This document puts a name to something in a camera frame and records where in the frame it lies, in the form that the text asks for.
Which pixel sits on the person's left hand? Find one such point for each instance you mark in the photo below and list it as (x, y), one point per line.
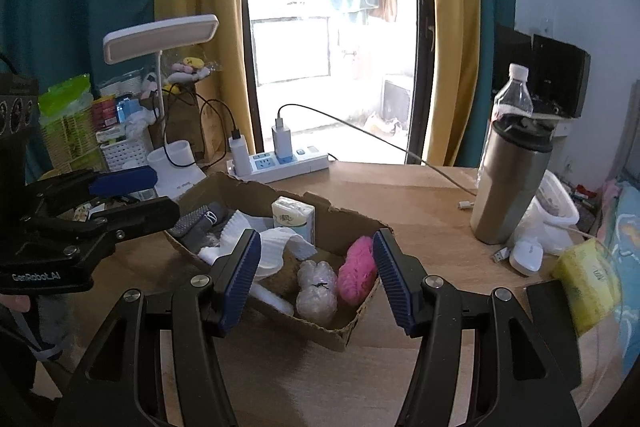
(15, 303)

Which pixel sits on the pink loofah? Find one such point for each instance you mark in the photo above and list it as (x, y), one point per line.
(356, 274)

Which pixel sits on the white charger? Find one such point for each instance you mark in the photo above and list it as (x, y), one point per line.
(240, 154)
(281, 139)

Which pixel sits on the dark screen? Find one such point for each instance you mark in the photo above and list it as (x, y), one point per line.
(512, 47)

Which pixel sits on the white green tissue pack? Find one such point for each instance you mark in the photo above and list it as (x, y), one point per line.
(292, 219)

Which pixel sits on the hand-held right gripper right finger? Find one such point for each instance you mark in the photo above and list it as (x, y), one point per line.
(395, 282)

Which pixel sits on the green printed bag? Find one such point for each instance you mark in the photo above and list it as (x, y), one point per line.
(65, 132)

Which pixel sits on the white power strip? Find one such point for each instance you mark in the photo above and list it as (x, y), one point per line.
(305, 163)

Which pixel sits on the white desk lamp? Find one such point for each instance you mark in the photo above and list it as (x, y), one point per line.
(160, 39)

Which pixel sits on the white dotted cloth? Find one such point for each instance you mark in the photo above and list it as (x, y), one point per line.
(280, 247)

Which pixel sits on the white green box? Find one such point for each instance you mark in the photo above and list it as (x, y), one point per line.
(110, 136)

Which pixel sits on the grey dotted-sole sock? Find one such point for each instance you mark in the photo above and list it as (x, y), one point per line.
(190, 223)

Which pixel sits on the blue packet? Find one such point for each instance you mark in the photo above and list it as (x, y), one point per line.
(130, 108)

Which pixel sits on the white plastic basket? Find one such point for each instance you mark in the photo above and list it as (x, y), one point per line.
(125, 154)

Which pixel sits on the light blue bedsheet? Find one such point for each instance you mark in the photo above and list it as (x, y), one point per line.
(627, 232)

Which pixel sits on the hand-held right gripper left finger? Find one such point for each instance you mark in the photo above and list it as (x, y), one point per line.
(240, 282)

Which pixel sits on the white outdoor appliance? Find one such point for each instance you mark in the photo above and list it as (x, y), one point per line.
(397, 107)

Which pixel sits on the white computer mouse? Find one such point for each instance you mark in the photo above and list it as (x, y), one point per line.
(525, 257)

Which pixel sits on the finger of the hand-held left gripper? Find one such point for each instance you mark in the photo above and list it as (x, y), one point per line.
(145, 214)
(125, 179)

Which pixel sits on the yellow pink plush toy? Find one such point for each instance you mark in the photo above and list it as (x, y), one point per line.
(185, 69)

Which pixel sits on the yellow tissue pack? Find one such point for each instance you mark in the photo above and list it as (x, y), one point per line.
(585, 282)

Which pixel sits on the brown paper bag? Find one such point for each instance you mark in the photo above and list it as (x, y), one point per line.
(182, 127)

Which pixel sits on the steel tumbler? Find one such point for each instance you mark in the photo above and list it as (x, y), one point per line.
(505, 187)

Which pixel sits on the clear water bottle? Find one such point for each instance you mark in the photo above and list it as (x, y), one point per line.
(512, 99)

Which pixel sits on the bubble wrap bundle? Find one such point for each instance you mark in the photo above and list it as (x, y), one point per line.
(315, 297)

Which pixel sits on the brown plush cloth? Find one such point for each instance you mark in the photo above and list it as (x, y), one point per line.
(285, 279)

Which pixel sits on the crumpled white plastic bag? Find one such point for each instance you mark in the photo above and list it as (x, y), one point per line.
(140, 123)

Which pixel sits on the black television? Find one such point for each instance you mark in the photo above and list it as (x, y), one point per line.
(560, 72)

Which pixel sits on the black door frame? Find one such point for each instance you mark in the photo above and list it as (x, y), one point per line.
(422, 57)

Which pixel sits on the cardboard box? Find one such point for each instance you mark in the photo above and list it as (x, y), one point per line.
(320, 334)

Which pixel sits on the white towel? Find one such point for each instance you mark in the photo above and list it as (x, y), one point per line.
(235, 229)

